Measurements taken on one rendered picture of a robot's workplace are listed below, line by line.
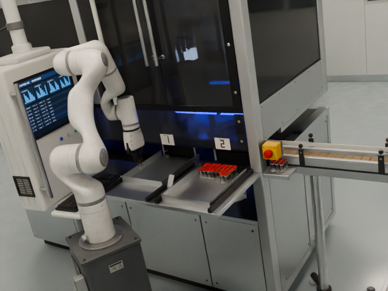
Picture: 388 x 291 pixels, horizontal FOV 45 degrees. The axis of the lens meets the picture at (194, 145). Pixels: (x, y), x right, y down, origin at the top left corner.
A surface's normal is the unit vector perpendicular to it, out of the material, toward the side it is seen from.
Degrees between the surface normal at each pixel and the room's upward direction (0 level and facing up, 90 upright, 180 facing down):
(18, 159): 90
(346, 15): 90
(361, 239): 0
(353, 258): 0
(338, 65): 90
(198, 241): 90
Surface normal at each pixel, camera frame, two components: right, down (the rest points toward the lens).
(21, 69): 0.89, 0.02
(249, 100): -0.54, 0.39
